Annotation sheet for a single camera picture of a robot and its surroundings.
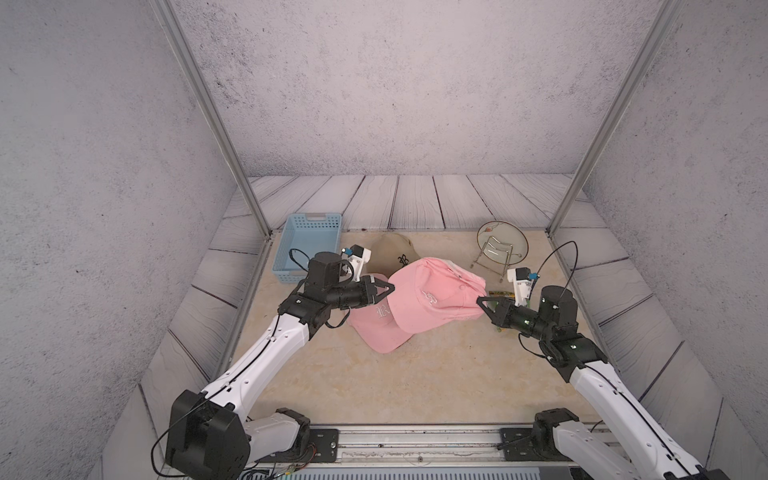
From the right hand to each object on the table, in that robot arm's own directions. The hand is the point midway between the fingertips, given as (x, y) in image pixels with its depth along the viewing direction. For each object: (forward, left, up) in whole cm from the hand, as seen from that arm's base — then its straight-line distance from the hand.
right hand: (482, 300), depth 75 cm
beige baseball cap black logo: (+28, +24, -14) cm, 40 cm away
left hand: (0, +21, +4) cm, 22 cm away
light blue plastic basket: (+46, +58, -22) cm, 77 cm away
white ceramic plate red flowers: (+30, -14, -6) cm, 33 cm away
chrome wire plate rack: (+29, -13, -18) cm, 37 cm away
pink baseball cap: (+2, +13, 0) cm, 13 cm away
